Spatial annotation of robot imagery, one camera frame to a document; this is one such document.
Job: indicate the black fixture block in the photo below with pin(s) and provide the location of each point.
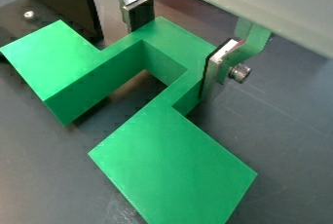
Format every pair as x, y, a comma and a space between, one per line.
23, 16

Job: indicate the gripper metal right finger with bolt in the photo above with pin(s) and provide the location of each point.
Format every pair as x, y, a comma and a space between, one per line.
225, 61

